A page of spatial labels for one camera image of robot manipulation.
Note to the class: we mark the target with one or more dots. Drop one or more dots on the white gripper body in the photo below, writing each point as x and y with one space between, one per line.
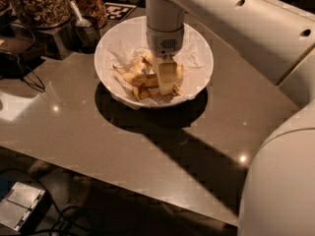
162 42

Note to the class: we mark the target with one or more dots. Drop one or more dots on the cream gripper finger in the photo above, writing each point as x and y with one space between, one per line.
156 61
166 73

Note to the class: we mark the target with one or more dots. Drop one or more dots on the small yellow banana left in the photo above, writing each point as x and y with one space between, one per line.
142 66

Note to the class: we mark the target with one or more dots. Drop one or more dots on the black white fiducial marker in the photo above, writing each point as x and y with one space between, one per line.
118 12

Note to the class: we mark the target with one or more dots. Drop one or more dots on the metal stand block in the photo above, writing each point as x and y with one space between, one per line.
58 42

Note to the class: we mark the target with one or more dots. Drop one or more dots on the small yellow banana right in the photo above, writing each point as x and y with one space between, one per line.
175 89

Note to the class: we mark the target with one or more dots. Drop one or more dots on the glass jar of nuts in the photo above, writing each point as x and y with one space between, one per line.
42 14

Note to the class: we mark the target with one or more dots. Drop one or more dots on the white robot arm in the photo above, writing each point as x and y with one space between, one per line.
277 39

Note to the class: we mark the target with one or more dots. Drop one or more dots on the black device with cable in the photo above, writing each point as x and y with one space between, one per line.
20 54

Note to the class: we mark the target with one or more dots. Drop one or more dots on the white paper liner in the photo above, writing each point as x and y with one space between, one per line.
193 53

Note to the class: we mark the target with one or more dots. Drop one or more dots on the glass jar of granola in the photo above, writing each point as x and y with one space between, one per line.
95 9

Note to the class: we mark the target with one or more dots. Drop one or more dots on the white bowl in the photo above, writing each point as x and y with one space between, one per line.
200 59

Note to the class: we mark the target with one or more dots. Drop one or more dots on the white plastic spoon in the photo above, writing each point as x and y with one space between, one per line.
80 20

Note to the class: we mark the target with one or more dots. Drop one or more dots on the small yellow banana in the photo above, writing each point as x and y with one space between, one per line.
175 89
142 66

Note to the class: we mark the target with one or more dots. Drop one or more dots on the grey metal box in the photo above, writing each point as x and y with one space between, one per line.
19 204

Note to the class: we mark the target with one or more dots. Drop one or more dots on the dark cup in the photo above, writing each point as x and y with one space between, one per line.
87 37

